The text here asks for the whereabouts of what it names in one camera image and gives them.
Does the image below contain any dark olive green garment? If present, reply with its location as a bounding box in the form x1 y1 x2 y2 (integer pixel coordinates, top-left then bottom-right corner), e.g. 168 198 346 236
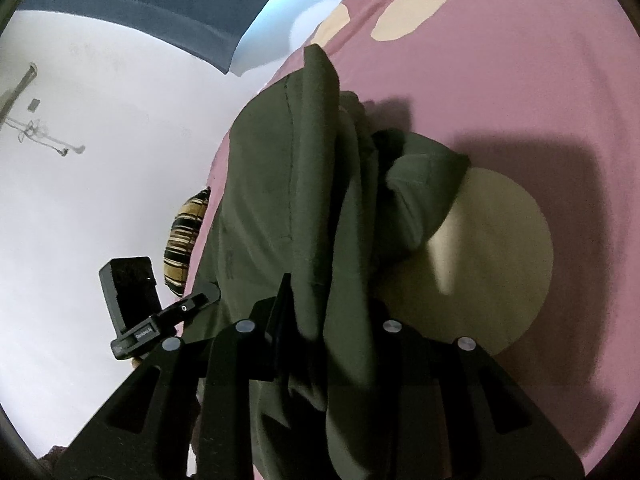
186 46 470 479

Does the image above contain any brown black striped pillow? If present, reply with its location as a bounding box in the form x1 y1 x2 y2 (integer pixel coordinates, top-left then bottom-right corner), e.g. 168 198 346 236
163 188 210 297

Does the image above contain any pink bedsheet with cream spots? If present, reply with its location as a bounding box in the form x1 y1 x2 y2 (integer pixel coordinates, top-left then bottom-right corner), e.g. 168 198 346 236
189 0 639 473

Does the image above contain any wall cable and hook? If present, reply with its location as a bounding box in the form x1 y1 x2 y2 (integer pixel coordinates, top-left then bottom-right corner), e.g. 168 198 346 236
0 62 87 157

